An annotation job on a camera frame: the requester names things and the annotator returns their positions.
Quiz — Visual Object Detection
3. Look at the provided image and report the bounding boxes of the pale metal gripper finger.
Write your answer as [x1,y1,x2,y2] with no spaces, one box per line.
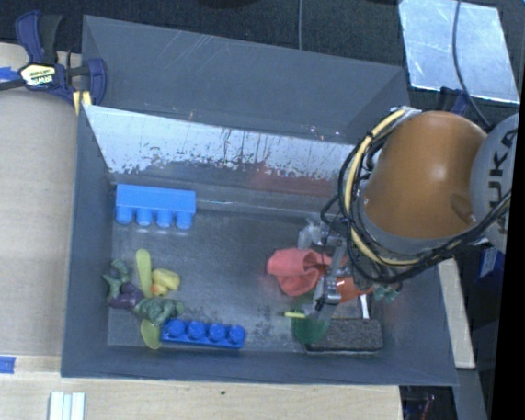
[310,273,345,326]
[295,211,337,255]

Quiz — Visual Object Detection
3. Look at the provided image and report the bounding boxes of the orange-red toy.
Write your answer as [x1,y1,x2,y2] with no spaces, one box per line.
[332,275,377,307]

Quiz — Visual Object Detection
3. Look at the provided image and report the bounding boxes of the red cloth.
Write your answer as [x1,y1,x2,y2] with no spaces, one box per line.
[263,244,334,301]

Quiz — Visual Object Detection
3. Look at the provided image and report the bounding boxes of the green cup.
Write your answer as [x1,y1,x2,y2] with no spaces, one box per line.
[288,294,334,349]

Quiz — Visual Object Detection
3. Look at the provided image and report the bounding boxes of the dark grey sponge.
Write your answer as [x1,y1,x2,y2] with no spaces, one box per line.
[305,312,388,360]

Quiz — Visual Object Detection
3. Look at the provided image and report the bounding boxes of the grey metal bin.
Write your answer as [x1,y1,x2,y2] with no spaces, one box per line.
[47,14,492,416]

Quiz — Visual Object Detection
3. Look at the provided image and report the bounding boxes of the dark blue toy brick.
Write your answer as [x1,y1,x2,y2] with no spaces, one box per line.
[159,317,248,352]

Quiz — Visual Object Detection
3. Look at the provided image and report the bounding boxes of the yellow rubber duck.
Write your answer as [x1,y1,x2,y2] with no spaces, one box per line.
[148,267,183,301]

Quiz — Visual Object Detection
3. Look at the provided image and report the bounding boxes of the light blue toy brick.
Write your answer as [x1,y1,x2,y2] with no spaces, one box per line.
[112,182,199,233]

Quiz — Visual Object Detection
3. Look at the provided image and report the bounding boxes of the yellow-green long toy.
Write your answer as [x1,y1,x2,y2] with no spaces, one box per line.
[125,246,173,352]

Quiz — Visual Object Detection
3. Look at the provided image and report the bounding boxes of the green and purple toy figure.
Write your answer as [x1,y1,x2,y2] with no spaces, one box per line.
[97,256,190,329]

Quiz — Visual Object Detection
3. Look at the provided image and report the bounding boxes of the pale wood board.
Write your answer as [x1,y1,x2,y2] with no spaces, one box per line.
[0,90,89,362]

